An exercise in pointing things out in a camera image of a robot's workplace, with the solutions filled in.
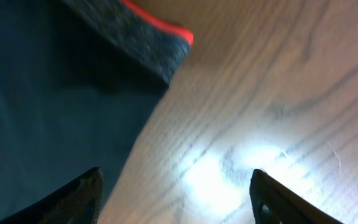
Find black leggings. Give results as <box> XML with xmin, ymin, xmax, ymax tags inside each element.
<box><xmin>0</xmin><ymin>0</ymin><xmax>194</xmax><ymax>223</ymax></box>

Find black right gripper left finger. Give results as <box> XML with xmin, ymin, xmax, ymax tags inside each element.
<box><xmin>0</xmin><ymin>167</ymin><xmax>104</xmax><ymax>224</ymax></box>

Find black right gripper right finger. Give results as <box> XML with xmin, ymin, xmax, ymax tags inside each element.
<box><xmin>249</xmin><ymin>169</ymin><xmax>341</xmax><ymax>224</ymax></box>

